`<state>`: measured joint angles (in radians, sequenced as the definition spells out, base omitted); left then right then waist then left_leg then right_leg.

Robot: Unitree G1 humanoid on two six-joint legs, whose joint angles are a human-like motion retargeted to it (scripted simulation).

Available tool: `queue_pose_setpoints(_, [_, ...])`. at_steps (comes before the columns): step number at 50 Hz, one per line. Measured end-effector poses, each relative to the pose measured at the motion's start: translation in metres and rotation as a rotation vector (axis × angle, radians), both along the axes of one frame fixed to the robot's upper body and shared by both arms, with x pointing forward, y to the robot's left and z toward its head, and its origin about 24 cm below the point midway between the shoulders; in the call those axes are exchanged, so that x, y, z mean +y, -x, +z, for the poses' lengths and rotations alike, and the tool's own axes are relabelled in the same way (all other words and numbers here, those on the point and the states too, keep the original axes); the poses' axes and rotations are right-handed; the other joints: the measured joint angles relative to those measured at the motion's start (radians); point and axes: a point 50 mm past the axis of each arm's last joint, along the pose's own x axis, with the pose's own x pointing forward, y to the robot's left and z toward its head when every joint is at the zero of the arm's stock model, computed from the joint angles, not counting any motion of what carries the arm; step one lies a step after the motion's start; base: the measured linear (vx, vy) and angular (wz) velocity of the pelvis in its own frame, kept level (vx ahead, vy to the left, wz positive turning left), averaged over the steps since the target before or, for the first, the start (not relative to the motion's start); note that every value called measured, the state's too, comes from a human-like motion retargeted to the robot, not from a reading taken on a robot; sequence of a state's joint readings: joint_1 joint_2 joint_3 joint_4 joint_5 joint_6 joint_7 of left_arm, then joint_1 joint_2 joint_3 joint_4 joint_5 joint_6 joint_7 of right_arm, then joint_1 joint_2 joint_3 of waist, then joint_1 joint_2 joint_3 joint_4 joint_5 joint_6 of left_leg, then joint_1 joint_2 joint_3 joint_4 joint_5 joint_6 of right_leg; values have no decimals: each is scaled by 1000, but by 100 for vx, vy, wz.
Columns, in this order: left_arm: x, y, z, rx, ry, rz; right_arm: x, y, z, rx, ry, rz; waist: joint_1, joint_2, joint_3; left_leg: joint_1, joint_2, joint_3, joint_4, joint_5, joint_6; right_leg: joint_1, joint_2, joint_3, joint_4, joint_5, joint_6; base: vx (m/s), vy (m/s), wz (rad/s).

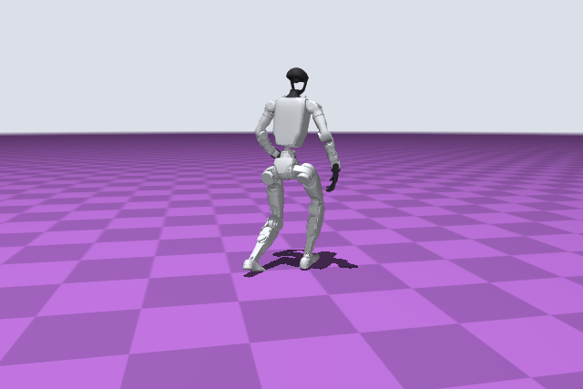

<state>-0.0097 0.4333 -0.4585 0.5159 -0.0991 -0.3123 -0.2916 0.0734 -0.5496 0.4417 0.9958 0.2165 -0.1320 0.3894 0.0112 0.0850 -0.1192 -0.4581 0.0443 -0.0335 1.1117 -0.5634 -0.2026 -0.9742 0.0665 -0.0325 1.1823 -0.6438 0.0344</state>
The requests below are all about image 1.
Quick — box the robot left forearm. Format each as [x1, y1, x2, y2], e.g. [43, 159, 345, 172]
[256, 137, 280, 158]

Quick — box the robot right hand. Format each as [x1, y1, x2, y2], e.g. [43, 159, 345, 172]
[326, 163, 341, 192]

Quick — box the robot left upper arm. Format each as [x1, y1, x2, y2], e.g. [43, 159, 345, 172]
[255, 100, 277, 140]

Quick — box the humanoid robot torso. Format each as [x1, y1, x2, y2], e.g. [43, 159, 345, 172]
[273, 95, 311, 180]

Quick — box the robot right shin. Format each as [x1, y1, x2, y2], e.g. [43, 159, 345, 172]
[303, 204, 324, 259]

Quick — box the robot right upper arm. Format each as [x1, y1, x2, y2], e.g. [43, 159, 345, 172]
[306, 100, 331, 142]

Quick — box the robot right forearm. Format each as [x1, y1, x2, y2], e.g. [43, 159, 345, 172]
[323, 129, 341, 169]

